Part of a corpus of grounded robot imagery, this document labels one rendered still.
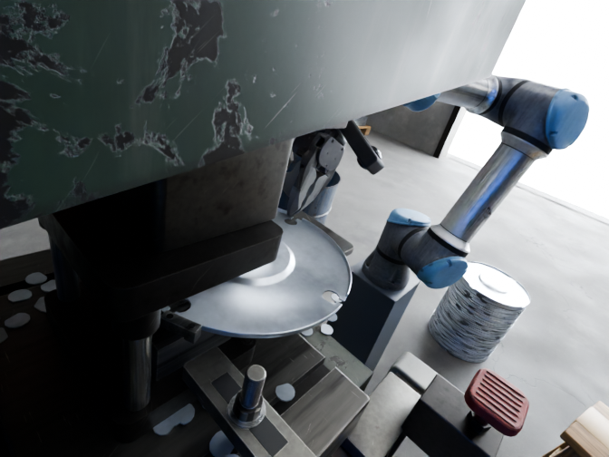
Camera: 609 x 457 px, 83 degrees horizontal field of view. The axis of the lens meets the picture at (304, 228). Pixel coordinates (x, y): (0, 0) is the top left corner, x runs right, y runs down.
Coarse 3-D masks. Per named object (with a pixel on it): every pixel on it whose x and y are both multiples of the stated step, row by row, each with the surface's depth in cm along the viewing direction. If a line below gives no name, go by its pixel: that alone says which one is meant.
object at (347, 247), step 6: (294, 216) 60; (300, 216) 60; (306, 216) 61; (288, 222) 57; (294, 222) 58; (312, 222) 59; (318, 222) 60; (324, 228) 59; (330, 234) 57; (336, 234) 58; (336, 240) 56; (342, 240) 57; (342, 246) 55; (348, 246) 56; (348, 252) 55
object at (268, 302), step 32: (288, 224) 57; (288, 256) 48; (320, 256) 51; (224, 288) 40; (256, 288) 41; (288, 288) 43; (320, 288) 44; (192, 320) 35; (224, 320) 36; (256, 320) 37; (288, 320) 38; (320, 320) 39
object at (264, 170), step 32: (224, 160) 26; (256, 160) 29; (288, 160) 36; (128, 192) 26; (160, 192) 24; (192, 192) 25; (224, 192) 28; (256, 192) 31; (128, 224) 28; (160, 224) 25; (192, 224) 27; (224, 224) 30
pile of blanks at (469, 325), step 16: (448, 288) 156; (464, 288) 143; (448, 304) 152; (464, 304) 143; (480, 304) 139; (496, 304) 137; (432, 320) 163; (448, 320) 151; (464, 320) 144; (480, 320) 140; (496, 320) 140; (512, 320) 140; (448, 336) 151; (464, 336) 146; (480, 336) 145; (496, 336) 145; (464, 352) 150; (480, 352) 149
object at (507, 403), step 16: (480, 368) 42; (480, 384) 40; (496, 384) 40; (512, 384) 41; (480, 400) 38; (496, 400) 38; (512, 400) 39; (480, 416) 38; (496, 416) 37; (512, 416) 37; (512, 432) 36
